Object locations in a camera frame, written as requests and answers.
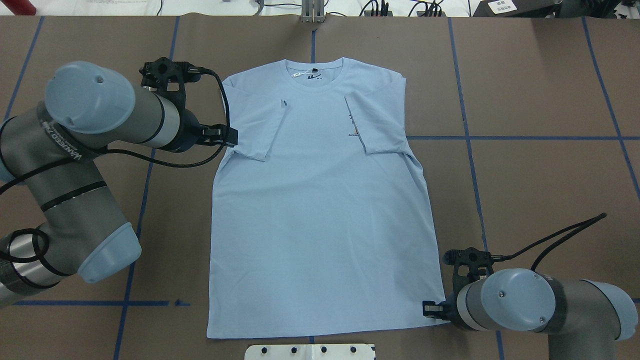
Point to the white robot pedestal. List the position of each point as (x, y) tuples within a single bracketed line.
[(323, 351)]

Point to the red cylinder bottle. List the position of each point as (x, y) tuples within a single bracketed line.
[(20, 7)]

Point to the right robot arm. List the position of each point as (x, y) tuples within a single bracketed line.
[(582, 319)]

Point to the black power adapter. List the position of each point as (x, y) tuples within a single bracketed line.
[(517, 8)]

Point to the aluminium frame post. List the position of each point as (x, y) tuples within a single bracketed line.
[(313, 11)]

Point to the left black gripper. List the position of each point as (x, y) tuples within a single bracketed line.
[(189, 131)]

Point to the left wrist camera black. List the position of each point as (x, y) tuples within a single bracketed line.
[(167, 75)]

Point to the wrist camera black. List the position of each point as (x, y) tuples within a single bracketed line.
[(167, 75), (470, 265)]

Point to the light blue t-shirt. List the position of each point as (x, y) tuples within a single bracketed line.
[(321, 219)]

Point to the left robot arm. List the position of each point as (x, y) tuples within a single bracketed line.
[(51, 149)]

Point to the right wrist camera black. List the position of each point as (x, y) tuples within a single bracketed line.
[(470, 265)]

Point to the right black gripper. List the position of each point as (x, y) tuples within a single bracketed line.
[(452, 309)]

